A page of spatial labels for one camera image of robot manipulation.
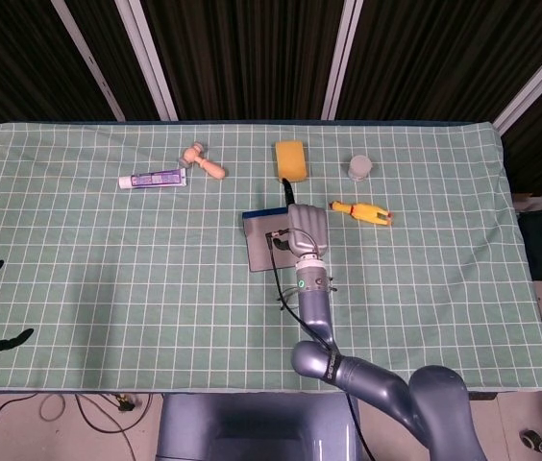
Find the yellow rubber chicken toy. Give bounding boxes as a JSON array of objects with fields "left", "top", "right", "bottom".
[{"left": 329, "top": 200, "right": 394, "bottom": 227}]

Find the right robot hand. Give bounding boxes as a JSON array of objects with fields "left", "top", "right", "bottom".
[{"left": 273, "top": 177, "right": 331, "bottom": 259}]

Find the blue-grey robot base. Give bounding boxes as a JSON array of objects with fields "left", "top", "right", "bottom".
[{"left": 155, "top": 392, "right": 363, "bottom": 461}]

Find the yellow sponge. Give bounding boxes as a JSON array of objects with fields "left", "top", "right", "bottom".
[{"left": 274, "top": 139, "right": 311, "bottom": 184}]

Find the wooden toy mallet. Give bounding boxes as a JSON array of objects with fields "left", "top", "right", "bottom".
[{"left": 178, "top": 141, "right": 227, "bottom": 182}]

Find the white purple toothpaste tube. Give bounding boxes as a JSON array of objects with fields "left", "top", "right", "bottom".
[{"left": 117, "top": 167, "right": 188, "bottom": 191}]

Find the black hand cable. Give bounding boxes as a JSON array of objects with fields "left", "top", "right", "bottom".
[{"left": 263, "top": 226, "right": 378, "bottom": 461}]

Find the small grey cup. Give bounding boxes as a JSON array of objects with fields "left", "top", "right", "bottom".
[{"left": 347, "top": 154, "right": 376, "bottom": 182}]

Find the blue rectangular box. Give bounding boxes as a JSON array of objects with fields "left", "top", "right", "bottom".
[{"left": 241, "top": 206, "right": 301, "bottom": 274}]

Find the black floor cable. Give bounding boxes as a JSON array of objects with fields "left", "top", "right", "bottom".
[{"left": 74, "top": 393, "right": 158, "bottom": 461}]

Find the green checked tablecloth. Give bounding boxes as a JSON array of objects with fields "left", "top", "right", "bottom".
[{"left": 0, "top": 122, "right": 542, "bottom": 394}]

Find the white slanted post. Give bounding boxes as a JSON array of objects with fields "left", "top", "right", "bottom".
[
  {"left": 494, "top": 26, "right": 542, "bottom": 135},
  {"left": 114, "top": 0, "right": 179, "bottom": 121},
  {"left": 321, "top": 0, "right": 363, "bottom": 121},
  {"left": 51, "top": 0, "right": 126, "bottom": 121}
]

